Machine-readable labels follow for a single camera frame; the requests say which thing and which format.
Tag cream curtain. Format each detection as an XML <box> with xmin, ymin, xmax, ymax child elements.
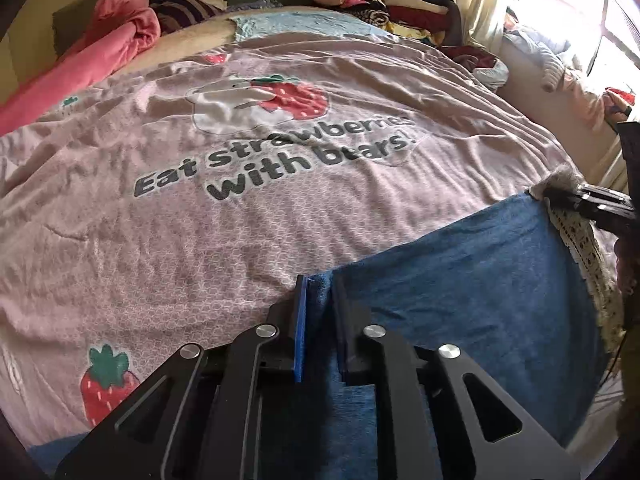
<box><xmin>447</xmin><ymin>0</ymin><xmax>526</xmax><ymax>56</ymax></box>

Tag pink strawberry printed blanket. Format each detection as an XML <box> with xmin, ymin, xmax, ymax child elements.
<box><xmin>0</xmin><ymin>30</ymin><xmax>621</xmax><ymax>461</ymax></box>

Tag light blue sheet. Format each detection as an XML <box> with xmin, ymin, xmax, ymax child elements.
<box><xmin>227</xmin><ymin>7</ymin><xmax>396</xmax><ymax>43</ymax></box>

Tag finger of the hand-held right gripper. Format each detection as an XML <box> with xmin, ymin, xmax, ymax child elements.
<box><xmin>575</xmin><ymin>183</ymin><xmax>632</xmax><ymax>207</ymax></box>
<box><xmin>544</xmin><ymin>189</ymin><xmax>640</xmax><ymax>234</ymax></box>

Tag pastel clothes heap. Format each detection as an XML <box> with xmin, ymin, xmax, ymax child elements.
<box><xmin>502</xmin><ymin>7</ymin><xmax>636</xmax><ymax>136</ymax></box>

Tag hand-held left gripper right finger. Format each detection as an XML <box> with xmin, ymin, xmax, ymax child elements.
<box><xmin>332</xmin><ymin>276</ymin><xmax>583</xmax><ymax>480</ymax></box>

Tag striped dark garment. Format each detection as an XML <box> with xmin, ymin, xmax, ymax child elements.
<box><xmin>147</xmin><ymin>0</ymin><xmax>228</xmax><ymax>36</ymax></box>

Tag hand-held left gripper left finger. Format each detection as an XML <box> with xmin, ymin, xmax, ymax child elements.
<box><xmin>54</xmin><ymin>274</ymin><xmax>312</xmax><ymax>480</ymax></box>

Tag pile of folded clothes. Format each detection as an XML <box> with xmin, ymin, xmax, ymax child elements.
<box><xmin>307</xmin><ymin>0</ymin><xmax>468</xmax><ymax>48</ymax></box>

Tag blue floral cloth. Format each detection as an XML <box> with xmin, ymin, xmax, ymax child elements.
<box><xmin>225</xmin><ymin>0</ymin><xmax>281</xmax><ymax>14</ymax></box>

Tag white garment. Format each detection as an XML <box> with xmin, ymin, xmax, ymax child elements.
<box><xmin>472</xmin><ymin>57</ymin><xmax>511</xmax><ymax>92</ymax></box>

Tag grey headboard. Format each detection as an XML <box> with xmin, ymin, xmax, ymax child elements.
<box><xmin>52</xmin><ymin>0</ymin><xmax>326</xmax><ymax>56</ymax></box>

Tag blue denim pants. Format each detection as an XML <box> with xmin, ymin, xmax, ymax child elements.
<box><xmin>27</xmin><ymin>170</ymin><xmax>626</xmax><ymax>480</ymax></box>

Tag pink duvet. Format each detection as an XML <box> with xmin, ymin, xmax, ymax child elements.
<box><xmin>0</xmin><ymin>0</ymin><xmax>161</xmax><ymax>136</ymax></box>

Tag beige bed sheet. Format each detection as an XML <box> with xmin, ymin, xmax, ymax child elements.
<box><xmin>112</xmin><ymin>15</ymin><xmax>236</xmax><ymax>78</ymax></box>

